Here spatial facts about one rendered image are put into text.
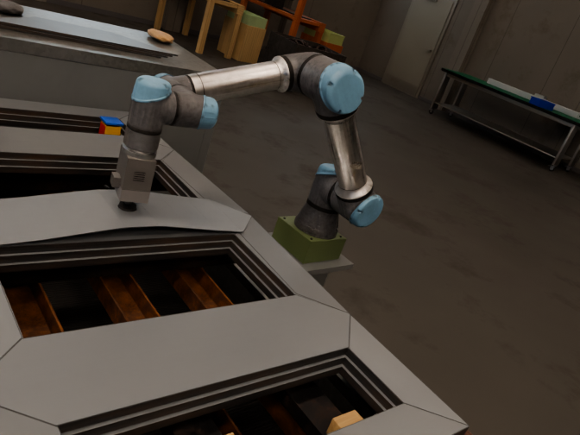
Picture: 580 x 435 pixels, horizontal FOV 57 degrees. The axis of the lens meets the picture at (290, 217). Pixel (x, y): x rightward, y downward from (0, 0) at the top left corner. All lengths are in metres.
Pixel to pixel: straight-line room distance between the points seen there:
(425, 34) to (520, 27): 2.09
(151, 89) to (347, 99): 0.50
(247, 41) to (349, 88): 8.10
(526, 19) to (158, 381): 11.30
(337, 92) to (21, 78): 1.07
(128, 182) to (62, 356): 0.45
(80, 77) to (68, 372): 1.32
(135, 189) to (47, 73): 0.85
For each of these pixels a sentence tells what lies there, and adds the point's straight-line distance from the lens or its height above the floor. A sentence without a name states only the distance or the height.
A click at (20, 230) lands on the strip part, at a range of 1.20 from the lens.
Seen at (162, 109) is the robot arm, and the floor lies 1.15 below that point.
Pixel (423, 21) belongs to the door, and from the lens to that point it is 12.98.
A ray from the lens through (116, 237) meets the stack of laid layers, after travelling 1.23.
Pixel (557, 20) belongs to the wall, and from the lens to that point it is 11.60.
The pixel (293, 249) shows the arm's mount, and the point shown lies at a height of 0.70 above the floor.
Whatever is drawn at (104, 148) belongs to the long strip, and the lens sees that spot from 1.70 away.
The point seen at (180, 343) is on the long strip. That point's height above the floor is 0.87.
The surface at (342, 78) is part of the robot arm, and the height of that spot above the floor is 1.30.
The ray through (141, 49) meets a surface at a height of 1.07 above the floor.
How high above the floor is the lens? 1.47
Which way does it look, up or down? 23 degrees down
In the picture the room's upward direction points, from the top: 19 degrees clockwise
